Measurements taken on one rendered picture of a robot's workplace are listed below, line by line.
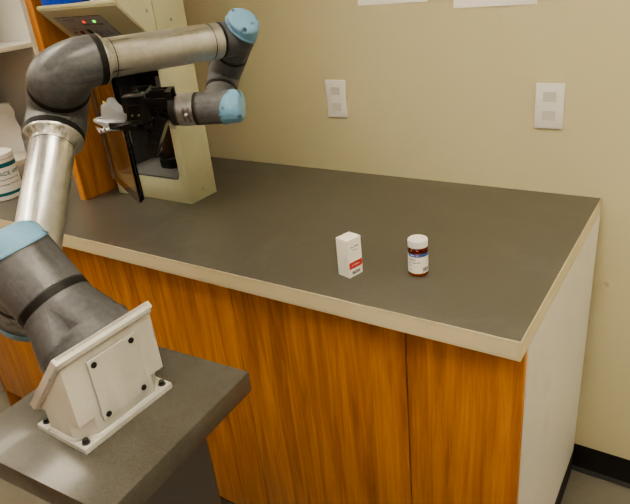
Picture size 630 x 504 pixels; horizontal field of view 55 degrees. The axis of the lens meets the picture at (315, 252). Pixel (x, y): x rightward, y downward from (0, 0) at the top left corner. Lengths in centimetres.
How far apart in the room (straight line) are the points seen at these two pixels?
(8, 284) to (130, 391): 24
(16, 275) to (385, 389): 75
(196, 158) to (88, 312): 96
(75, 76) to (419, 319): 78
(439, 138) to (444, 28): 30
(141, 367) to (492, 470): 73
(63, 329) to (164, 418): 20
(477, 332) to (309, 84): 112
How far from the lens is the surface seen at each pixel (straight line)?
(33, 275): 98
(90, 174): 205
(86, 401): 95
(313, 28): 193
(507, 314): 116
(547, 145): 171
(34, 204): 121
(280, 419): 159
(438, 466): 139
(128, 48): 129
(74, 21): 184
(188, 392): 103
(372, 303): 119
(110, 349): 94
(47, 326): 95
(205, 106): 143
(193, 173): 181
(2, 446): 106
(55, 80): 125
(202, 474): 113
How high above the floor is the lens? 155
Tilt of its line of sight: 26 degrees down
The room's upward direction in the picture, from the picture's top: 6 degrees counter-clockwise
